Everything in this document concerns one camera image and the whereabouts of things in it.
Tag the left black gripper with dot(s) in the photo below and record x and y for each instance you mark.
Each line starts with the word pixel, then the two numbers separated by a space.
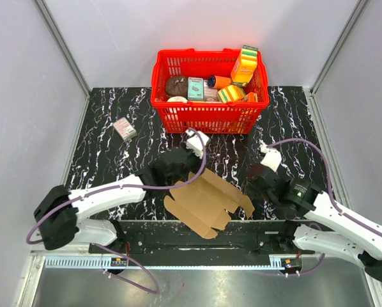
pixel 198 160

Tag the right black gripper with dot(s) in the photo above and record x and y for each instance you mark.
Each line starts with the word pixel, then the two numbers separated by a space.
pixel 250 191

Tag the brown cardboard box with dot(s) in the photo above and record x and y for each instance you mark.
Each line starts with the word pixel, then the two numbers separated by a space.
pixel 205 205

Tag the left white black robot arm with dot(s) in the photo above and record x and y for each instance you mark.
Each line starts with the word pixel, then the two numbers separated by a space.
pixel 64 217

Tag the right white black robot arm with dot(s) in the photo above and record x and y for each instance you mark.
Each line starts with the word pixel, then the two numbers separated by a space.
pixel 314 222

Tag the small pink card box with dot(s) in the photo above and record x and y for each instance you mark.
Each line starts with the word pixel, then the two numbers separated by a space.
pixel 124 128

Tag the teal small box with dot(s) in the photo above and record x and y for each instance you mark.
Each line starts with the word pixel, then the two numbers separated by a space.
pixel 195 89

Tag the small orange box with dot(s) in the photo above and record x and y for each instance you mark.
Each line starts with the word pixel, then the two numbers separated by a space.
pixel 250 97

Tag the red plastic shopping basket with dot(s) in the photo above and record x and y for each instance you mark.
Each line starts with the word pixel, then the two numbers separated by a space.
pixel 209 117

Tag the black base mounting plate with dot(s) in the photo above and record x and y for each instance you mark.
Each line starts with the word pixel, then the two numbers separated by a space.
pixel 263 237

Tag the white round container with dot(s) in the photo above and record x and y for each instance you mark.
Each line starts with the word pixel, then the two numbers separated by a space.
pixel 177 99

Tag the pink white packet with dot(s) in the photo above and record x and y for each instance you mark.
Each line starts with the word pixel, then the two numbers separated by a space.
pixel 210 94

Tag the brown round bun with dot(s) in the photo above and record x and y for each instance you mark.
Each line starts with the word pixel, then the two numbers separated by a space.
pixel 177 86

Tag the yellow green sponge pack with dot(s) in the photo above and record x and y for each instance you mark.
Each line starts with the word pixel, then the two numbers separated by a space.
pixel 231 93

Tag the orange blue capped bottle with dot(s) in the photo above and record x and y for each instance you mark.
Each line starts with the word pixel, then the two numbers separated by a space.
pixel 218 82

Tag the tall orange sponge pack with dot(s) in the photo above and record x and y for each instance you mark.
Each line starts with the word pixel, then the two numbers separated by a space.
pixel 244 66

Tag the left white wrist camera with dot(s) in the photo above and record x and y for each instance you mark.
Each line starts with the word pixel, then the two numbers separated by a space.
pixel 196 142

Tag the right aluminium corner post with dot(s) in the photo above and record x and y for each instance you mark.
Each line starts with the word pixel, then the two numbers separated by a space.
pixel 355 16

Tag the aluminium corner post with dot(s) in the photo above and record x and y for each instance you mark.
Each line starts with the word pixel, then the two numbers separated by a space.
pixel 60 41
pixel 355 16

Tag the aluminium front rail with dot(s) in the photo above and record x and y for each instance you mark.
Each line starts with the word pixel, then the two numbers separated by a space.
pixel 229 259

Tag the left aluminium corner post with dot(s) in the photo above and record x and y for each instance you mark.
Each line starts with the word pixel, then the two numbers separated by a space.
pixel 60 41

